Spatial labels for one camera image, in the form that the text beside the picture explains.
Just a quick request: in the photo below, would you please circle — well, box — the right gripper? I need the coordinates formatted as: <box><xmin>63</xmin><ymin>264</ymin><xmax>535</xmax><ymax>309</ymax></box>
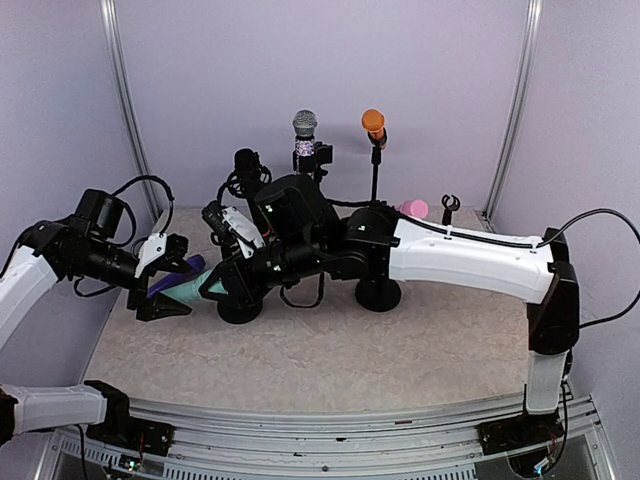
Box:
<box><xmin>198</xmin><ymin>231</ymin><xmax>325</xmax><ymax>308</ymax></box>

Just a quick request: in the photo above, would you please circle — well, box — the teal microphone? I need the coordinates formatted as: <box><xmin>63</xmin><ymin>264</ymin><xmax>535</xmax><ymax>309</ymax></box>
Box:
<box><xmin>162</xmin><ymin>273</ymin><xmax>203</xmax><ymax>304</ymax></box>

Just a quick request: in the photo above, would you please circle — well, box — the purple microphone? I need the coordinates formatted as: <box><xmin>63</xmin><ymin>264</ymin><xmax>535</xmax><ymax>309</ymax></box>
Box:
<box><xmin>147</xmin><ymin>254</ymin><xmax>206</xmax><ymax>298</ymax></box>

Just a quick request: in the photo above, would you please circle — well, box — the black stand of teal microphone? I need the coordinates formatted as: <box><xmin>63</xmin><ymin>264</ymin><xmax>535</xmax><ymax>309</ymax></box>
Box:
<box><xmin>217</xmin><ymin>301</ymin><xmax>263</xmax><ymax>325</ymax></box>

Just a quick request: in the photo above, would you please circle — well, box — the black stand of pink microphone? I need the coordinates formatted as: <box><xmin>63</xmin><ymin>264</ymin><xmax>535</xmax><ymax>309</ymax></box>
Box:
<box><xmin>355</xmin><ymin>279</ymin><xmax>402</xmax><ymax>313</ymax></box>

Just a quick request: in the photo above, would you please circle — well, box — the pink microphone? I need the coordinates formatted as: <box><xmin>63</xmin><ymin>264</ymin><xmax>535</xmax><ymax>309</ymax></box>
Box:
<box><xmin>396</xmin><ymin>199</ymin><xmax>429</xmax><ymax>219</ymax></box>

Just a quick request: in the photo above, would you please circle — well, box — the black stand of purple microphone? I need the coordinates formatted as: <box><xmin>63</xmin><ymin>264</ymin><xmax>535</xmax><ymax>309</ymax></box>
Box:
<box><xmin>441</xmin><ymin>194</ymin><xmax>461</xmax><ymax>226</ymax></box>

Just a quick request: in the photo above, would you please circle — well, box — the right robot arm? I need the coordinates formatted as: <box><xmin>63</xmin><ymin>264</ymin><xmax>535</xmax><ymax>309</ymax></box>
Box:
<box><xmin>199</xmin><ymin>175</ymin><xmax>579</xmax><ymax>454</ymax></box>

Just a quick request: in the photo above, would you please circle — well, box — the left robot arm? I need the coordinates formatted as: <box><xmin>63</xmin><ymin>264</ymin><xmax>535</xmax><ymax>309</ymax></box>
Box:
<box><xmin>1</xmin><ymin>189</ymin><xmax>190</xmax><ymax>455</ymax></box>

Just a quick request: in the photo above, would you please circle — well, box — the black stand of rhinestone microphone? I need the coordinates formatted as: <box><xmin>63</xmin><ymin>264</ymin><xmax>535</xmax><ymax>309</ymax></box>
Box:
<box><xmin>292</xmin><ymin>140</ymin><xmax>333</xmax><ymax>184</ymax></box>

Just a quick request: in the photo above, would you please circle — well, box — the rhinestone silver microphone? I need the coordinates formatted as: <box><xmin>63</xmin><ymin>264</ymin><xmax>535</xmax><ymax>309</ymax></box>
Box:
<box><xmin>292</xmin><ymin>109</ymin><xmax>318</xmax><ymax>174</ymax></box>

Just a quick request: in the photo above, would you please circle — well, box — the black stand of orange microphone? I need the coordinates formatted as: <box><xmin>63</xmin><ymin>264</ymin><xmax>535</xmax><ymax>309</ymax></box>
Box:
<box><xmin>370</xmin><ymin>140</ymin><xmax>382</xmax><ymax>202</ymax></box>

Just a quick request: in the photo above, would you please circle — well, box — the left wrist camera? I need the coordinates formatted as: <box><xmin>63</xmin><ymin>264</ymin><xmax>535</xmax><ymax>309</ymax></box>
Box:
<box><xmin>134</xmin><ymin>233</ymin><xmax>167</xmax><ymax>279</ymax></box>

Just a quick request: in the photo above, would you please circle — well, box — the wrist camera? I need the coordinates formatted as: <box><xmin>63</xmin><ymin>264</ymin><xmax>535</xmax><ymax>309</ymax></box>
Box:
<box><xmin>134</xmin><ymin>233</ymin><xmax>167</xmax><ymax>279</ymax></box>
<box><xmin>201</xmin><ymin>200</ymin><xmax>265</xmax><ymax>259</ymax></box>

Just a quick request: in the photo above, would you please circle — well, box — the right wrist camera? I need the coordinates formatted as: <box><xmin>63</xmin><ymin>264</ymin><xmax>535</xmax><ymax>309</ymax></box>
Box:
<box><xmin>201</xmin><ymin>200</ymin><xmax>265</xmax><ymax>259</ymax></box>

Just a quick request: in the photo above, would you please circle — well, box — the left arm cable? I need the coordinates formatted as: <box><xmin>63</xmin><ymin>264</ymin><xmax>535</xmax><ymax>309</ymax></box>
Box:
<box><xmin>112</xmin><ymin>174</ymin><xmax>176</xmax><ymax>236</ymax></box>

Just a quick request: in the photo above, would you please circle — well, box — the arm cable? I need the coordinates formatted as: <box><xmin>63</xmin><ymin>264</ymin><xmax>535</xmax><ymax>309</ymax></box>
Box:
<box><xmin>537</xmin><ymin>208</ymin><xmax>637</xmax><ymax>331</ymax></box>
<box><xmin>112</xmin><ymin>174</ymin><xmax>176</xmax><ymax>236</ymax></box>

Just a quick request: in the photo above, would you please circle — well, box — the black tripod shock-mount stand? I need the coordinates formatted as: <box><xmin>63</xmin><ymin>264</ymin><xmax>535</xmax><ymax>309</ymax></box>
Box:
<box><xmin>226</xmin><ymin>164</ymin><xmax>272</xmax><ymax>200</ymax></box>

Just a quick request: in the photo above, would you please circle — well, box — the black microphone orange ring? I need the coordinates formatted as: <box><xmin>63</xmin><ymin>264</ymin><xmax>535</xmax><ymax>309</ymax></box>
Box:
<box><xmin>233</xmin><ymin>147</ymin><xmax>266</xmax><ymax>221</ymax></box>

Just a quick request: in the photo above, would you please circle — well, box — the front aluminium rail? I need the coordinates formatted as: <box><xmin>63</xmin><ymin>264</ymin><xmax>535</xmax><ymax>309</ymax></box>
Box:
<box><xmin>34</xmin><ymin>394</ymin><xmax>618</xmax><ymax>479</ymax></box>

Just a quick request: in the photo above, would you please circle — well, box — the right aluminium frame post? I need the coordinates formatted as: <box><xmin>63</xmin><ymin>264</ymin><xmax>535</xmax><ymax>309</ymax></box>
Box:
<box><xmin>482</xmin><ymin>0</ymin><xmax>544</xmax><ymax>225</ymax></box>

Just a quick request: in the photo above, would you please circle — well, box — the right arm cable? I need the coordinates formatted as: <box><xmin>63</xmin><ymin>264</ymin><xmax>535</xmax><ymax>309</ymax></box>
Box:
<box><xmin>537</xmin><ymin>208</ymin><xmax>637</xmax><ymax>331</ymax></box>

